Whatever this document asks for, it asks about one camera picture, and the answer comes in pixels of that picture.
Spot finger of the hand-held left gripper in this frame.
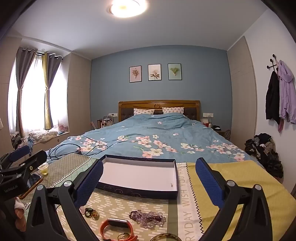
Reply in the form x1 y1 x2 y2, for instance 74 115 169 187
0 150 48 179
0 146 30 168

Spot person's left forearm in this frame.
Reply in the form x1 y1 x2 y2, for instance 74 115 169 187
14 197 26 230

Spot grey and yellow curtain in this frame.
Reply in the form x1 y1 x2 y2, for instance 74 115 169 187
16 47 38 137
43 52 63 130

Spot pink flower framed picture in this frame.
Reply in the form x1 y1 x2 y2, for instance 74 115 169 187
129 66 142 83

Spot patchwork printed blanket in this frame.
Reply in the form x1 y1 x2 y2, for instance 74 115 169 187
21 154 296 241

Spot purple jacket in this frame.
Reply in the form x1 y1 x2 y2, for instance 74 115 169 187
277 60 296 123

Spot pile of dark clothes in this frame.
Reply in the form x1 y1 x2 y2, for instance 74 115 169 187
245 133 284 178

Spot navy shallow box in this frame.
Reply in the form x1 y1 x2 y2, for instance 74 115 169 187
96 154 178 200

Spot nightstand with dark items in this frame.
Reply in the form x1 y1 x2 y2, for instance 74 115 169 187
201 118 232 139

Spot tortoiseshell bangle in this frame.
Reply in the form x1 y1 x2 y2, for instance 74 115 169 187
150 233 183 241

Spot orange smart watch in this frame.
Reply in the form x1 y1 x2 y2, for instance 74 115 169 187
100 218 138 241

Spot black jacket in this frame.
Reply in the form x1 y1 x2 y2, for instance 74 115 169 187
265 71 281 126

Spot black cable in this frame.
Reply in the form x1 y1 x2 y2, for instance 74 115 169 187
48 139 108 160

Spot purple bead bracelet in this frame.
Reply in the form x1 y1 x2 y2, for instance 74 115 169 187
129 210 162 223

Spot white flower framed picture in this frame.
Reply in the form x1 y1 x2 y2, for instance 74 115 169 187
148 64 162 81

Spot clothes on window seat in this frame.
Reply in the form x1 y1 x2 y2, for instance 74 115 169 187
10 132 30 150

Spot green leaf framed picture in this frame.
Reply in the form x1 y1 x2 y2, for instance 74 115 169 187
168 63 183 80

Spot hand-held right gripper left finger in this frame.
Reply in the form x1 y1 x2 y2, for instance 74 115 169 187
25 159 104 241

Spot smartphone with orange case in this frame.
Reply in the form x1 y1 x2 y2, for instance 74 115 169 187
20 173 44 200

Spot beige wardrobe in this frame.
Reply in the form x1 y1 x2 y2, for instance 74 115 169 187
227 37 257 149
67 53 92 137

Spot wooden bed headboard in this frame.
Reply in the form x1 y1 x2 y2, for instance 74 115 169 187
118 100 200 122

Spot blue floral duvet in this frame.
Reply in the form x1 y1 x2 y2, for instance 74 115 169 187
46 113 264 167

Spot round ceiling lamp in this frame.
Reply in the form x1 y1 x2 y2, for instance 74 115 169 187
107 0 148 18

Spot nightstand with cosmetics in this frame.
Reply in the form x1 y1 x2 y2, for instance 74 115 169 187
91 116 118 130

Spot crumpled light bedding pile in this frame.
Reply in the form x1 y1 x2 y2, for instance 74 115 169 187
29 130 58 142

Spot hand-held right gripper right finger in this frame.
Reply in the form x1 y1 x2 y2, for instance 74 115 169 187
195 158 273 241

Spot white patterned pillow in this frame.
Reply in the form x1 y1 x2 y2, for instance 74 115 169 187
134 108 155 115
162 107 185 114

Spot black wall coat rack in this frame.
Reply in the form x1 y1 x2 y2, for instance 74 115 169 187
268 54 284 70

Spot clear crystal bead bracelet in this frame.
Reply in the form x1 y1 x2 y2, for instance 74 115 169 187
136 213 166 229

